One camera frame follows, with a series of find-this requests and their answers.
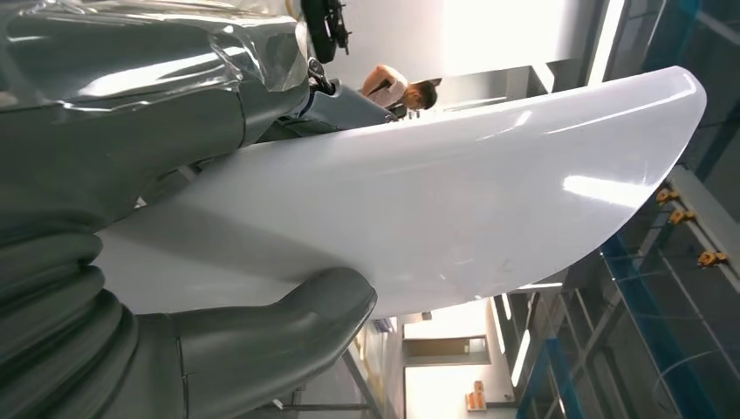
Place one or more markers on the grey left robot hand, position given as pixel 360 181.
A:
pixel 144 156

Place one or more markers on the clear plastic cover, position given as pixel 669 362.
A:
pixel 144 58

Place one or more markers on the person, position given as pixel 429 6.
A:
pixel 393 87

